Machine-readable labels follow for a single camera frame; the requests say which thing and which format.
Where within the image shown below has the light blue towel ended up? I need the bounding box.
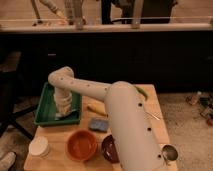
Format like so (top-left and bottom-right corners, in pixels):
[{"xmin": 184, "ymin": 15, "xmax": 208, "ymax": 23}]
[{"xmin": 55, "ymin": 111, "xmax": 72, "ymax": 120}]

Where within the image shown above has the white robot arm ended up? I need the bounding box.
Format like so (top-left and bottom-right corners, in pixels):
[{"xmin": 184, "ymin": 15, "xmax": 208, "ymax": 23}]
[{"xmin": 48, "ymin": 67, "xmax": 168, "ymax": 171}]

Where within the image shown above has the green plastic tray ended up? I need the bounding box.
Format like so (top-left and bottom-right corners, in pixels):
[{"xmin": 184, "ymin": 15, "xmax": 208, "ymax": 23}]
[{"xmin": 34, "ymin": 82, "xmax": 82, "ymax": 127}]

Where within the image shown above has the yellow banana piece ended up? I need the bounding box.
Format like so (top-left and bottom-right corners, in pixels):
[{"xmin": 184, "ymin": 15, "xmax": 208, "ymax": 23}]
[{"xmin": 87, "ymin": 105, "xmax": 108, "ymax": 116}]

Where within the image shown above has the green chili pepper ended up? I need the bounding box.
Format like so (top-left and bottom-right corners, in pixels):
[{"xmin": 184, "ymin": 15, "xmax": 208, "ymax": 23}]
[{"xmin": 134, "ymin": 86, "xmax": 148, "ymax": 101}]

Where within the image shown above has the blue sponge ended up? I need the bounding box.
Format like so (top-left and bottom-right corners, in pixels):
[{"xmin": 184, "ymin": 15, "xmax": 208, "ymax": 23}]
[{"xmin": 89, "ymin": 118, "xmax": 109, "ymax": 132}]

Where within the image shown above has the silver fork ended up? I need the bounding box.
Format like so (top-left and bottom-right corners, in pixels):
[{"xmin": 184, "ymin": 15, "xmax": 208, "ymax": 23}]
[{"xmin": 145, "ymin": 111, "xmax": 160, "ymax": 120}]

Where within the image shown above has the dark maroon bowl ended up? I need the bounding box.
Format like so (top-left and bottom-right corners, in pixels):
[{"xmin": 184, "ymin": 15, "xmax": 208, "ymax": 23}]
[{"xmin": 101, "ymin": 135, "xmax": 119, "ymax": 163}]

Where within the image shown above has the orange bowl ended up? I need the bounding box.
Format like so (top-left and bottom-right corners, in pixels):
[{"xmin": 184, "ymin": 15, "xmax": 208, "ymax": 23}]
[{"xmin": 65, "ymin": 130, "xmax": 98, "ymax": 162}]

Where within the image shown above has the wooden table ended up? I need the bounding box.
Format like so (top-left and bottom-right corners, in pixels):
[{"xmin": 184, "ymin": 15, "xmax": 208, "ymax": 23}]
[{"xmin": 24, "ymin": 84, "xmax": 170, "ymax": 171}]

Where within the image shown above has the white plastic cup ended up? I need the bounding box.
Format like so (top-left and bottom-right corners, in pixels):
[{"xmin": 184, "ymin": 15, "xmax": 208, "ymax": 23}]
[{"xmin": 29, "ymin": 136, "xmax": 50, "ymax": 157}]

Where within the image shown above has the metal cup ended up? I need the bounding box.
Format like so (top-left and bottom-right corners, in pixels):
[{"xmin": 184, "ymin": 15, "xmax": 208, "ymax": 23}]
[{"xmin": 162, "ymin": 144, "xmax": 178, "ymax": 164}]

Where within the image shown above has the black chair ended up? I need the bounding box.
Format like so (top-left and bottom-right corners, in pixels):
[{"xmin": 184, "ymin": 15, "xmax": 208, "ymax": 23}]
[{"xmin": 0, "ymin": 52, "xmax": 37, "ymax": 140}]

